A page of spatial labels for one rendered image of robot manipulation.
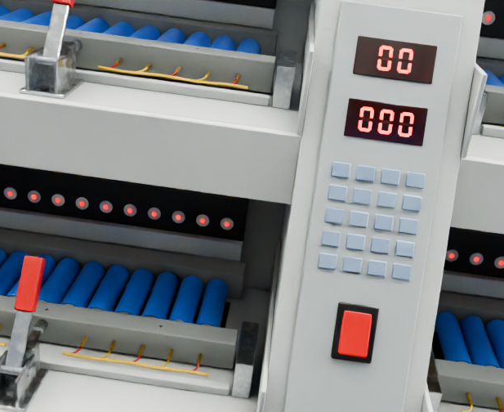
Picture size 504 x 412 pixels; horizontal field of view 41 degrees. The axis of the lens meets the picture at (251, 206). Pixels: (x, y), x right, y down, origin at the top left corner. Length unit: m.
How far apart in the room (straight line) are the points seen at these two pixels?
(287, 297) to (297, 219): 0.05
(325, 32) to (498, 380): 0.26
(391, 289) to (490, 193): 0.08
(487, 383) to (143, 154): 0.28
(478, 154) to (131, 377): 0.27
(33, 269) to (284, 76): 0.20
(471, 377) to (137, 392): 0.23
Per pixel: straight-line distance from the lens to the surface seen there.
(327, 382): 0.42
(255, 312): 0.56
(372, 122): 0.40
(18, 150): 0.45
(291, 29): 0.62
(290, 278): 0.41
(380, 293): 0.41
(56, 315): 0.50
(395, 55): 0.41
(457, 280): 0.59
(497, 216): 0.44
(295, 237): 0.41
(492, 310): 0.59
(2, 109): 0.44
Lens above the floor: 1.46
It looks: 3 degrees down
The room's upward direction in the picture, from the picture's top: 8 degrees clockwise
